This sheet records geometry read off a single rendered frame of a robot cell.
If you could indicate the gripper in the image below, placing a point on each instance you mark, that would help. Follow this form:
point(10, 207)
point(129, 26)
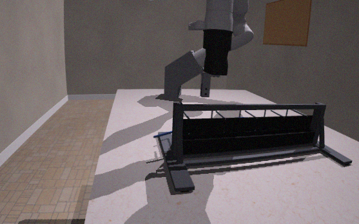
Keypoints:
point(217, 28)

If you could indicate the black equipment rack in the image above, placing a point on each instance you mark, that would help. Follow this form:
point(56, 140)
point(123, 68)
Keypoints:
point(205, 137)

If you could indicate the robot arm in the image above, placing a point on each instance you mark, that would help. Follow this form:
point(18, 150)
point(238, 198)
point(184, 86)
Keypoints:
point(241, 30)

